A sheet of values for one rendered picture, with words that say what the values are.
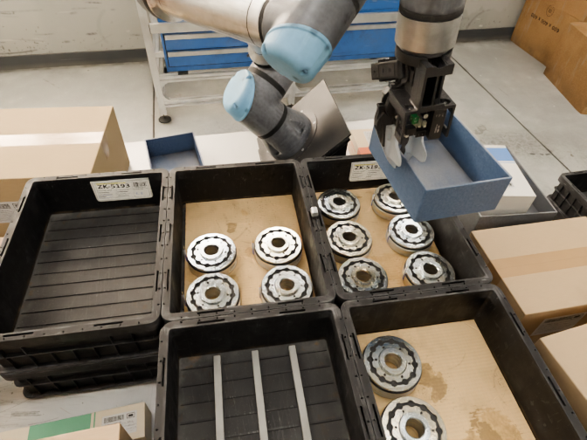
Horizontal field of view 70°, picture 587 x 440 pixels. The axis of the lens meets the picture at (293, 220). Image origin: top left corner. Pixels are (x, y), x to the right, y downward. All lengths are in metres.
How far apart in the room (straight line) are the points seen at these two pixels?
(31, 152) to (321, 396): 0.88
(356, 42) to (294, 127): 1.75
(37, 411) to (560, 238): 1.15
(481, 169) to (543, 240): 0.36
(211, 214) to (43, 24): 2.82
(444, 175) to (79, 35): 3.17
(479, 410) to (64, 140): 1.09
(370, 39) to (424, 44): 2.35
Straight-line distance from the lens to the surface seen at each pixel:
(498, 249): 1.03
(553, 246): 1.10
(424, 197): 0.66
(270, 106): 1.13
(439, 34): 0.56
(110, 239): 1.03
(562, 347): 0.88
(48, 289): 0.99
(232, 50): 2.70
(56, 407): 1.00
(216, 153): 1.42
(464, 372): 0.86
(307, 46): 0.52
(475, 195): 0.72
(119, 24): 3.58
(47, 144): 1.23
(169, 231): 0.88
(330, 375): 0.80
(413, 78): 0.61
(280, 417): 0.76
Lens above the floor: 1.55
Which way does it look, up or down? 46 degrees down
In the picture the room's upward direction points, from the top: 3 degrees clockwise
